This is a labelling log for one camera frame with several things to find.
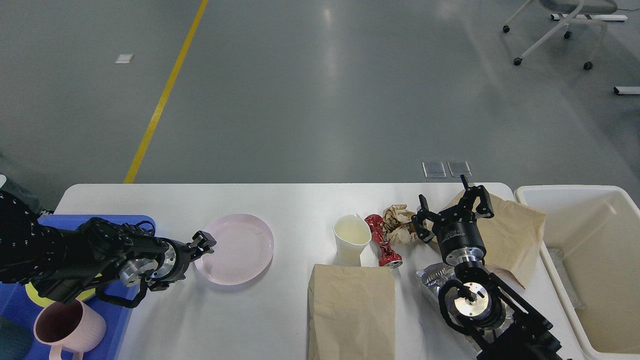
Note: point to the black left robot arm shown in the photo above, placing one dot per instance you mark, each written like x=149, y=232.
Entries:
x=120, y=262

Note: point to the brown paper bag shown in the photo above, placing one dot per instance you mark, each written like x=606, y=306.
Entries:
x=512, y=238
x=352, y=313

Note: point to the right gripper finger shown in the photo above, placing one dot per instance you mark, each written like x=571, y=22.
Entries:
x=475, y=203
x=423, y=214

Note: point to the white office chair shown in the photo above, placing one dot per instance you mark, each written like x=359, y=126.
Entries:
x=573, y=8

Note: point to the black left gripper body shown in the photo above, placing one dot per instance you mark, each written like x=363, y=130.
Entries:
x=160, y=271

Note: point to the pink mug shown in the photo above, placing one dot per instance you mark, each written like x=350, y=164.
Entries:
x=73, y=328

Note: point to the blue plastic tray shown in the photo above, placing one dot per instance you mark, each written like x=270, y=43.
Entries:
x=17, y=307

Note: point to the white rail behind chair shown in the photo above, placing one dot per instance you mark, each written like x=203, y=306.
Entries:
x=598, y=17

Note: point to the beige plastic bin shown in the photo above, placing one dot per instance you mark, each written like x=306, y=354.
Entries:
x=591, y=252

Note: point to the left floor outlet plate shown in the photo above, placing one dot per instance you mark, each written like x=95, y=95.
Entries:
x=434, y=170

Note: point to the yellow plate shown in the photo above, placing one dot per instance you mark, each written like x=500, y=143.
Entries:
x=37, y=297

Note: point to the white bar on floor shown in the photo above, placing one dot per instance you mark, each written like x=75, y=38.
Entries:
x=626, y=90

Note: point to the silver foil wrapper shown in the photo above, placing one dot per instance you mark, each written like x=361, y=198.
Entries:
x=471, y=306

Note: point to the front brown paper bag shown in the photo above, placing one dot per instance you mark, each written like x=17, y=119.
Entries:
x=352, y=313

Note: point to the right floor outlet plate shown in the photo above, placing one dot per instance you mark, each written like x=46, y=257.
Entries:
x=459, y=168

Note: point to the right brown paper bag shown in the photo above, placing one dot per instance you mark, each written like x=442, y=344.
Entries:
x=512, y=238

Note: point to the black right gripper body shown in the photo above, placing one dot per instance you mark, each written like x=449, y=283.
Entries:
x=460, y=242

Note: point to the crushed red can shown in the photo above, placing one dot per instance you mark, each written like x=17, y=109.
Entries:
x=387, y=256

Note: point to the pink plate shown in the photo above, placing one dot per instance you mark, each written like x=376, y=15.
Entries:
x=244, y=248

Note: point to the floor outlet plate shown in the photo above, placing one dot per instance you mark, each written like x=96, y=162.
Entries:
x=434, y=170
x=459, y=168

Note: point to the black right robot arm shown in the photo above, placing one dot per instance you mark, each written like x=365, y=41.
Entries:
x=529, y=337

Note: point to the white paper cup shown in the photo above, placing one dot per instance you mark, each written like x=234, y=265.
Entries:
x=351, y=235

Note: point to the crumpled brown paper ball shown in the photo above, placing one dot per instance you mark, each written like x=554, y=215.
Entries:
x=397, y=225

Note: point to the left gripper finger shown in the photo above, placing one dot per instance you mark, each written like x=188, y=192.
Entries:
x=202, y=243

